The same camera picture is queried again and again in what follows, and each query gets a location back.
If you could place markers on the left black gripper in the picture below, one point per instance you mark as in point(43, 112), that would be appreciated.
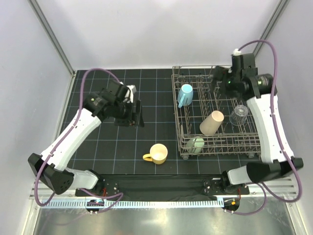
point(132, 119)

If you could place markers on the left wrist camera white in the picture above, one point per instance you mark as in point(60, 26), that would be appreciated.
point(129, 96)

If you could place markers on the beige paper cup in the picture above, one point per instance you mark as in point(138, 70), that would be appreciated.
point(211, 124)

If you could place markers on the white slotted cable duct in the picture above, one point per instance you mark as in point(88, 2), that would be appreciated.
point(93, 203)

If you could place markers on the clear glass tumbler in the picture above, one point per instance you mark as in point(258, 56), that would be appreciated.
point(239, 115)

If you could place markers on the light blue mug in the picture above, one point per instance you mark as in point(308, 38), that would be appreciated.
point(185, 95)

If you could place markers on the pale green cup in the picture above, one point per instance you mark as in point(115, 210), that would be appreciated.
point(195, 145)

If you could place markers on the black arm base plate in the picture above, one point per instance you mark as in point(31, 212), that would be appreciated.
point(170, 188)

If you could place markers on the yellow mug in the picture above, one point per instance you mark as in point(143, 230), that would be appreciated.
point(158, 154)

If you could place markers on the black grid mat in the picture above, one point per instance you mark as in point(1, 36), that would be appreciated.
point(110, 149)

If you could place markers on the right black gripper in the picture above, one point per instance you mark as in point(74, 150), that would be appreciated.
point(219, 73)

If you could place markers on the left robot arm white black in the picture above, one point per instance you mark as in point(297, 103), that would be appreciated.
point(116, 101)

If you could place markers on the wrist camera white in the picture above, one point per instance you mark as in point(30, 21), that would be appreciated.
point(129, 96)
point(236, 52)

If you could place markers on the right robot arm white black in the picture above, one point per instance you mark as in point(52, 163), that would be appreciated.
point(242, 82)

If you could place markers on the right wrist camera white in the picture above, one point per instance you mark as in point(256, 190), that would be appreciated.
point(236, 52)

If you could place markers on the grey wire dish rack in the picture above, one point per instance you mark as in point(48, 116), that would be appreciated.
point(229, 139)

